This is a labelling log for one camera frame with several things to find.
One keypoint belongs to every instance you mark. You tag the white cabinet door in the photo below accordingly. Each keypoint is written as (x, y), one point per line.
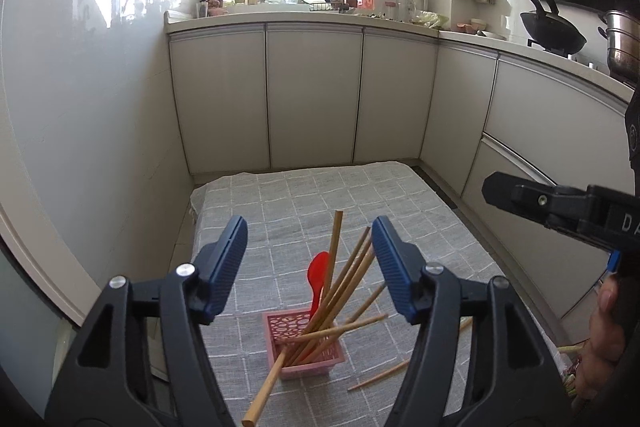
(220, 97)
(460, 117)
(395, 97)
(315, 97)

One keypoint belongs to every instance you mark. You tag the red plastic spoon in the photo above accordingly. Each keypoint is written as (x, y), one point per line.
(317, 269)

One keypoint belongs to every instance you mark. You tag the pink plastic utensil basket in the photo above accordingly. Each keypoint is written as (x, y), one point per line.
(310, 369)

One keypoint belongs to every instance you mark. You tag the green leafy vegetables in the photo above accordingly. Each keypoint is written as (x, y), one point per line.
(432, 19)

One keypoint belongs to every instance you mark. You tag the steel cooking pot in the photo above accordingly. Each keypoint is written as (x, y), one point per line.
(622, 47)

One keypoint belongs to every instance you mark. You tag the pink bowl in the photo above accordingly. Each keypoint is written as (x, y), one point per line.
(460, 27)

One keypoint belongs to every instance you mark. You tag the person's right hand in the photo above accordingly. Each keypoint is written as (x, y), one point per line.
(605, 337)

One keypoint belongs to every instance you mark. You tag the patterned plant pot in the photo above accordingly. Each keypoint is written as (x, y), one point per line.
(214, 0)

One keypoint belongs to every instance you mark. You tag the gas stove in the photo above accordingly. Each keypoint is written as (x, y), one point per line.
(580, 57)

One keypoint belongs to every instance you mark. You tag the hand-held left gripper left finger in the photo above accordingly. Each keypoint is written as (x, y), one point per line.
(227, 257)

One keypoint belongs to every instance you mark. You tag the clear glass jar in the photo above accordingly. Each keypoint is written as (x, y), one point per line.
(400, 8)

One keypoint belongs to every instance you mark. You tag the white plate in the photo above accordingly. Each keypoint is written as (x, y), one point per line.
(492, 35)

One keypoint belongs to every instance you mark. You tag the black wok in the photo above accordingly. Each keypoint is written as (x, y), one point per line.
(552, 32)

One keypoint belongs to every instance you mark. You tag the grey checked tablecloth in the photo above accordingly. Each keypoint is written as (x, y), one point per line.
(300, 207)

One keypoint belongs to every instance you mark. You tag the bundle of wooden chopsticks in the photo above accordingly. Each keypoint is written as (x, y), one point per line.
(336, 237)

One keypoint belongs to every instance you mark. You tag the white kettle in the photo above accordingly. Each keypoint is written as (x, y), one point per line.
(420, 2)

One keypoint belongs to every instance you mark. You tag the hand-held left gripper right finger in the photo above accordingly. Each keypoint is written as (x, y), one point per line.
(395, 267)

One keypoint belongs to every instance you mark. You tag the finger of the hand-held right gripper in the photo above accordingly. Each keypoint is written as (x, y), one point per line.
(525, 202)

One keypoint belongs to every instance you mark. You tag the colourful plastic packet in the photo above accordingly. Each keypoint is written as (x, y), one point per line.
(570, 372)

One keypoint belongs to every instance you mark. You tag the brown wooden chopstick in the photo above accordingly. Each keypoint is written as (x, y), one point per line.
(380, 374)
(466, 323)

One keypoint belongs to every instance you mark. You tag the white door frame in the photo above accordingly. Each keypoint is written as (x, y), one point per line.
(45, 277)

